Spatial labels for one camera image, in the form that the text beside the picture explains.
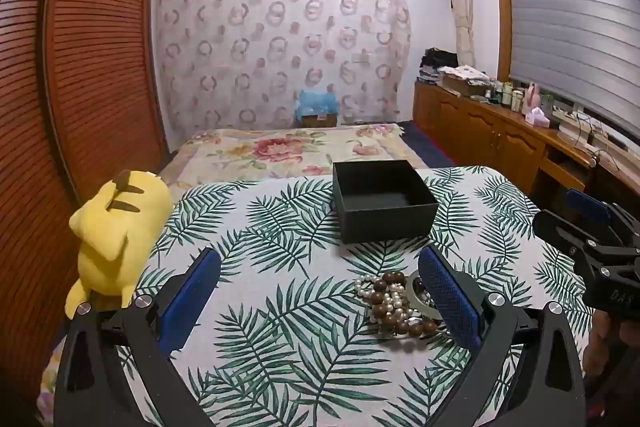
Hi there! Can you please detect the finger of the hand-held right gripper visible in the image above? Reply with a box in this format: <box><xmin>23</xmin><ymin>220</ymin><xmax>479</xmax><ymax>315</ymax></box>
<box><xmin>532</xmin><ymin>209</ymin><xmax>598</xmax><ymax>259</ymax></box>
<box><xmin>566</xmin><ymin>188</ymin><xmax>615</xmax><ymax>228</ymax></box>

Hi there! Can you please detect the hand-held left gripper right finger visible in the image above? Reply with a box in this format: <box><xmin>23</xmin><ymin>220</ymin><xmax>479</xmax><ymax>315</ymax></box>
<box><xmin>417</xmin><ymin>245</ymin><xmax>588</xmax><ymax>427</ymax></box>

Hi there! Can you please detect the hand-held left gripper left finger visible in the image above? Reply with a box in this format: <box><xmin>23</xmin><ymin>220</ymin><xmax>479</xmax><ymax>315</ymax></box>
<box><xmin>54</xmin><ymin>248</ymin><xmax>222</xmax><ymax>427</ymax></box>

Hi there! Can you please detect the brown wooden bead bracelet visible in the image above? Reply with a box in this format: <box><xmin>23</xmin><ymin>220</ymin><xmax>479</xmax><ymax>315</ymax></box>
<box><xmin>369</xmin><ymin>271</ymin><xmax>438</xmax><ymax>339</ymax></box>

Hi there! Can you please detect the black square box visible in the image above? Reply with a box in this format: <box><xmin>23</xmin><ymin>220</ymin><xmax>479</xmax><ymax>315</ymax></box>
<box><xmin>332</xmin><ymin>159</ymin><xmax>440</xmax><ymax>244</ymax></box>

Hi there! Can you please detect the person's right hand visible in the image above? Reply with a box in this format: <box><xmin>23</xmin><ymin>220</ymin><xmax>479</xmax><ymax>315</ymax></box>
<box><xmin>582</xmin><ymin>306</ymin><xmax>640</xmax><ymax>380</ymax></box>

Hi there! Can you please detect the stack of books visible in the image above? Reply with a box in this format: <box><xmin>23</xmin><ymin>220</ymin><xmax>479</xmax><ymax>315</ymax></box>
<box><xmin>557</xmin><ymin>109</ymin><xmax>608</xmax><ymax>144</ymax></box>

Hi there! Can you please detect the yellow plush toy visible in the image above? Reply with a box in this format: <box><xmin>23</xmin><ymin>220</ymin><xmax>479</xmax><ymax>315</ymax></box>
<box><xmin>65</xmin><ymin>169</ymin><xmax>175</xmax><ymax>319</ymax></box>

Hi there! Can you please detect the green leaf print tablecloth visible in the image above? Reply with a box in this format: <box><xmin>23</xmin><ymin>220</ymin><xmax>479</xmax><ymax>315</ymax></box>
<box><xmin>117</xmin><ymin>165</ymin><xmax>596</xmax><ymax>427</ymax></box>

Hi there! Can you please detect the pink bottle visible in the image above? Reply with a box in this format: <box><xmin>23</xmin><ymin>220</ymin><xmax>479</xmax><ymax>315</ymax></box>
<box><xmin>522</xmin><ymin>83</ymin><xmax>541</xmax><ymax>115</ymax></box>

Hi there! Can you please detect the long wooden cabinet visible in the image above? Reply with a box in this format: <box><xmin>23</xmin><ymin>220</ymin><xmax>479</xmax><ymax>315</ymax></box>
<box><xmin>412</xmin><ymin>79</ymin><xmax>640</xmax><ymax>228</ymax></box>

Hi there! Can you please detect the navy blue bedsheet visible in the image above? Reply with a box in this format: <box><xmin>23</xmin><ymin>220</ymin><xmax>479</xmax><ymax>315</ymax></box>
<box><xmin>400</xmin><ymin>121</ymin><xmax>457</xmax><ymax>170</ymax></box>

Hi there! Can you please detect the floral bed blanket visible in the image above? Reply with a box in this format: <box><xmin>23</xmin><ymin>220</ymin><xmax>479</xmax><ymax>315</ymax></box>
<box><xmin>160</xmin><ymin>123</ymin><xmax>431</xmax><ymax>198</ymax></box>

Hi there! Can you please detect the cardboard box with papers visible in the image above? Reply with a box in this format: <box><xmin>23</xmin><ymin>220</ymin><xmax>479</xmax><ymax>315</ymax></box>
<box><xmin>440</xmin><ymin>65</ymin><xmax>493</xmax><ymax>98</ymax></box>

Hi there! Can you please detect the grey window blind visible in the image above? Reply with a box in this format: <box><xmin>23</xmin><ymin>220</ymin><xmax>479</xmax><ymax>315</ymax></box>
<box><xmin>502</xmin><ymin>0</ymin><xmax>640</xmax><ymax>142</ymax></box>

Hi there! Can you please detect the pile of dark clothes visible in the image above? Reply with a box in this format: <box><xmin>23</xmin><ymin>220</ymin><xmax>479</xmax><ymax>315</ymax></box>
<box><xmin>419</xmin><ymin>48</ymin><xmax>458</xmax><ymax>82</ymax></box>

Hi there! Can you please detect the small cardboard box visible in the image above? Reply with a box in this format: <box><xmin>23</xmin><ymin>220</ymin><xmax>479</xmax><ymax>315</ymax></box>
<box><xmin>301</xmin><ymin>113</ymin><xmax>338</xmax><ymax>128</ymax></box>

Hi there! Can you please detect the blue plastic bag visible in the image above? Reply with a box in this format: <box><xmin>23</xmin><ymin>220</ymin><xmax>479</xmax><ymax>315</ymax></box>
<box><xmin>295</xmin><ymin>89</ymin><xmax>340</xmax><ymax>118</ymax></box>

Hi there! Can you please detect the brown louvered wardrobe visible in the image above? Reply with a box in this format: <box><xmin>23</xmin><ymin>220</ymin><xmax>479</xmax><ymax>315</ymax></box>
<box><xmin>0</xmin><ymin>0</ymin><xmax>168</xmax><ymax>408</ymax></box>

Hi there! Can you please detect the wooden window frame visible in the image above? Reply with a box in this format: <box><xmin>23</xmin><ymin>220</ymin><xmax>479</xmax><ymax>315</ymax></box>
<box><xmin>489</xmin><ymin>0</ymin><xmax>640</xmax><ymax>150</ymax></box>

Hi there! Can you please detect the ring patterned curtain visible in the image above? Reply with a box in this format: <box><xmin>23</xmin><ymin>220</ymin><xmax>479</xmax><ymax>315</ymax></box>
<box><xmin>151</xmin><ymin>0</ymin><xmax>412</xmax><ymax>152</ymax></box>

